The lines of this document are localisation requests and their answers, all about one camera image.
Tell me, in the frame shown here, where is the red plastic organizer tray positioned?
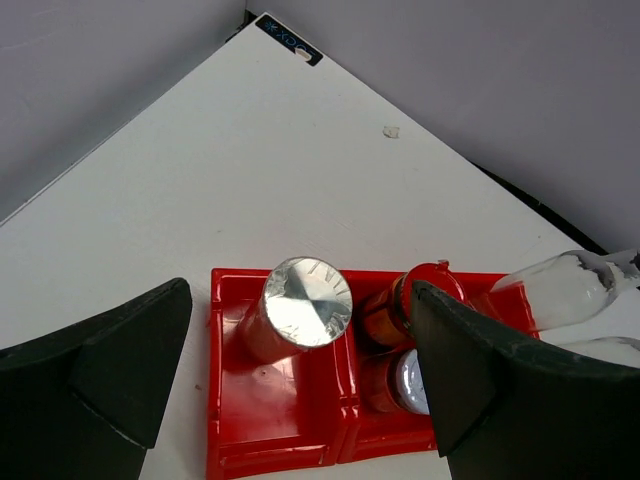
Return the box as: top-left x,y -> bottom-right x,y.
204,267 -> 541,480

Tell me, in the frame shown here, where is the silver lid white powder jar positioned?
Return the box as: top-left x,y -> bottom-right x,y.
238,257 -> 353,364

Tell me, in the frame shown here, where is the white lid brown spice jar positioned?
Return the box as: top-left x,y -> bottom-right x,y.
360,349 -> 430,415

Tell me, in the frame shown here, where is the blue left table label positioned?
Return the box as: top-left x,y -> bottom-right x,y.
255,14 -> 323,66

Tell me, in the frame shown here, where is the red lid dark sauce jar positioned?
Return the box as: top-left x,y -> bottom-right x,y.
358,260 -> 467,349

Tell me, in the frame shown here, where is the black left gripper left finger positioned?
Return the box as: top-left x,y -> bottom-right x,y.
1,278 -> 192,479

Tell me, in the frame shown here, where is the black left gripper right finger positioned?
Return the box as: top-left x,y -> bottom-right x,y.
410,281 -> 639,479

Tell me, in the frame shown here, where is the clear liquid glass bottle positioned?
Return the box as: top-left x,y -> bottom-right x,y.
488,248 -> 639,333

